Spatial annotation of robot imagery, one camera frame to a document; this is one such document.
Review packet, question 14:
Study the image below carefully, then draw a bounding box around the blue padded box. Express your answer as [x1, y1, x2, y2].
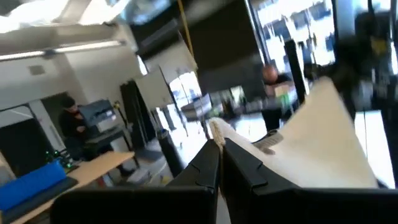
[0, 160, 68, 212]

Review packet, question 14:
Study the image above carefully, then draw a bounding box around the grey printer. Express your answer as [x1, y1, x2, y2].
[79, 99, 126, 144]

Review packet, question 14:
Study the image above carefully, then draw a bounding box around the black curtain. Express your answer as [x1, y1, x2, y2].
[119, 80, 156, 151]

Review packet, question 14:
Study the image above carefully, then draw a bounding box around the yellow hanging cord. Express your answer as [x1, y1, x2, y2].
[177, 0, 195, 58]

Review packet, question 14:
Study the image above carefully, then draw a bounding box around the white grey-plaid towel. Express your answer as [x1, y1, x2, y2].
[208, 76, 379, 224]

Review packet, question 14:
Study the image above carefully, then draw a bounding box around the white partition board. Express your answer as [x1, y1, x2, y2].
[134, 65, 175, 110]

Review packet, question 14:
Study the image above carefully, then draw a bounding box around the wooden desk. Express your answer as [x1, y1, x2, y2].
[0, 151, 135, 224]

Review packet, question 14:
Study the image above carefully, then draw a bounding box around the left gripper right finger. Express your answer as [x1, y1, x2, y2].
[222, 138, 398, 224]

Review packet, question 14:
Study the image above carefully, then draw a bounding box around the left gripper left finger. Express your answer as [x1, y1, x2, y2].
[51, 139, 221, 224]

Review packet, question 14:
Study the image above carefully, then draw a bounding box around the long ceiling light strip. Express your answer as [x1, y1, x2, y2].
[0, 39, 126, 62]

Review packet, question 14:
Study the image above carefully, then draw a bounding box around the yellow cable tag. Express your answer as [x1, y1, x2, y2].
[371, 37, 388, 57]

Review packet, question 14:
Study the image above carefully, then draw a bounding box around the person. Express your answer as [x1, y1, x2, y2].
[58, 96, 91, 156]
[260, 64, 299, 133]

